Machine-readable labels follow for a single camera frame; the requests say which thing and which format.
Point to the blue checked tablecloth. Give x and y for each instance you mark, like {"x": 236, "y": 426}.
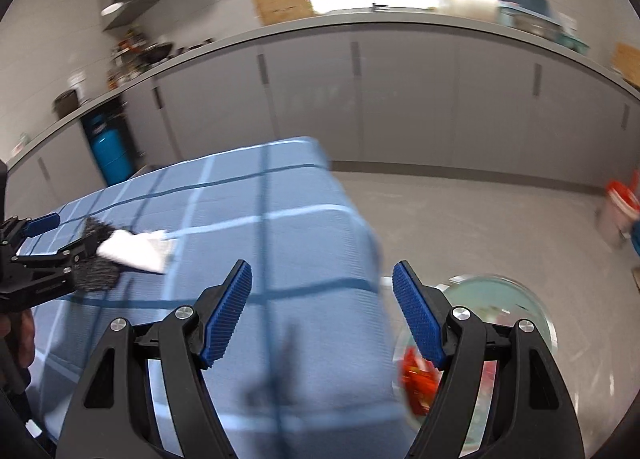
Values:
{"x": 300, "y": 239}

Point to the blue gas cylinder under counter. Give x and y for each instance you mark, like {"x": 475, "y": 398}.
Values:
{"x": 110, "y": 154}

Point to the black wok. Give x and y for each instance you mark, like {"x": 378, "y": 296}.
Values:
{"x": 156, "y": 53}

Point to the white paper scrap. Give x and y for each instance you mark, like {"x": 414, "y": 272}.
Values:
{"x": 386, "y": 283}

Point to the person's left hand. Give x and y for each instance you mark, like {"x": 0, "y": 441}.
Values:
{"x": 26, "y": 339}

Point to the red snack wrapper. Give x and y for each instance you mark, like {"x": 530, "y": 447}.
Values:
{"x": 415, "y": 379}

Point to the green plastic basin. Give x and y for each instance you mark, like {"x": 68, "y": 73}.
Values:
{"x": 525, "y": 304}

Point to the white plastic bowl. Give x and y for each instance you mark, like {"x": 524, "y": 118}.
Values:
{"x": 467, "y": 4}

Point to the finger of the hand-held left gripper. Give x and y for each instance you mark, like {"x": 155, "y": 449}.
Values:
{"x": 42, "y": 223}
{"x": 55, "y": 256}

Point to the large cardboard box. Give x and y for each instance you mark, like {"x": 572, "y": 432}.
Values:
{"x": 282, "y": 4}

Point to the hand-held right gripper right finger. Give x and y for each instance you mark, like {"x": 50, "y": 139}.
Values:
{"x": 417, "y": 319}

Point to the tall blue gas cylinder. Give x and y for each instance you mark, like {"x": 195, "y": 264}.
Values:
{"x": 636, "y": 236}

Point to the white and black cloth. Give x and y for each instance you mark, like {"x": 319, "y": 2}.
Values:
{"x": 135, "y": 251}

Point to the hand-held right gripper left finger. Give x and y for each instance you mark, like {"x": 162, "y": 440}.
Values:
{"x": 225, "y": 319}

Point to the black mesh scrubber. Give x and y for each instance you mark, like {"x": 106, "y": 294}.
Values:
{"x": 97, "y": 276}

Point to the metal basin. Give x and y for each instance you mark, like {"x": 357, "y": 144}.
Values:
{"x": 535, "y": 25}

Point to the dark cooking pot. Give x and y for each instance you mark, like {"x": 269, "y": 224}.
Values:
{"x": 66, "y": 103}

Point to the grey kitchen cabinet run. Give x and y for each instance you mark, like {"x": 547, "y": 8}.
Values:
{"x": 400, "y": 99}

